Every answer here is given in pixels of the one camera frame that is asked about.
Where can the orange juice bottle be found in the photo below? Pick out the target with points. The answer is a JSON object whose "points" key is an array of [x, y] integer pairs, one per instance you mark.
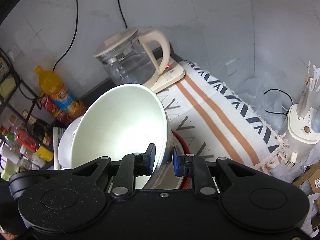
{"points": [[52, 85]]}

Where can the patterned woven table mat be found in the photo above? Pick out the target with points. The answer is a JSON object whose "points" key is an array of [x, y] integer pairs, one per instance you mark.
{"points": [[215, 122]]}

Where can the blue water bottle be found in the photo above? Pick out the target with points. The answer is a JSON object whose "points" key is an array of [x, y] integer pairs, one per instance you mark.
{"points": [[315, 122]]}

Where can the pale green bowl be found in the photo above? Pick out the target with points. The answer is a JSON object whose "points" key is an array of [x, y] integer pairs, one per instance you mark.
{"points": [[124, 120]]}

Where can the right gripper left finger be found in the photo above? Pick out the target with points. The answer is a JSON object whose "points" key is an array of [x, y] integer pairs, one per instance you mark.
{"points": [[131, 167]]}

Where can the white sterilizer holder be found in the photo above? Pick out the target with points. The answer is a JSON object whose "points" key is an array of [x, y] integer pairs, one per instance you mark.
{"points": [[299, 135]]}

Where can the white plate Sweet print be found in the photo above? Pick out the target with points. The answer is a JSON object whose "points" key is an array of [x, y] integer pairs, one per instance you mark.
{"points": [[64, 150]]}

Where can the black metal kitchen rack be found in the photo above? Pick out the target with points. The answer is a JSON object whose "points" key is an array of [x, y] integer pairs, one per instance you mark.
{"points": [[22, 100]]}

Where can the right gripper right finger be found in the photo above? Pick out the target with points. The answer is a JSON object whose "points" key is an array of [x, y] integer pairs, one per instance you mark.
{"points": [[201, 173]]}

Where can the cup of straws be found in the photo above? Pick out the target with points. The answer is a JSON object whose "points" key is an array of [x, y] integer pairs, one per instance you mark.
{"points": [[310, 90]]}

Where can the cream kettle base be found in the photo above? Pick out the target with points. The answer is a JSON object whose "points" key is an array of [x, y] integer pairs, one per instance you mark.
{"points": [[173, 73]]}

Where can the red black bowl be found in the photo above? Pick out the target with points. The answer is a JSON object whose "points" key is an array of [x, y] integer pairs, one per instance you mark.
{"points": [[180, 151]]}

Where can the cardboard box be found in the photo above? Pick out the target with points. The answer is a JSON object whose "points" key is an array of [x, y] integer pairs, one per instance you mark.
{"points": [[309, 181]]}

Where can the glass electric kettle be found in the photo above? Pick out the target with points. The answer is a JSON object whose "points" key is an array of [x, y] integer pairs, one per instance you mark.
{"points": [[127, 58]]}

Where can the dark soy sauce bottle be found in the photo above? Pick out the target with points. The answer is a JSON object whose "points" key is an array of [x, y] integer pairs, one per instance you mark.
{"points": [[38, 129]]}

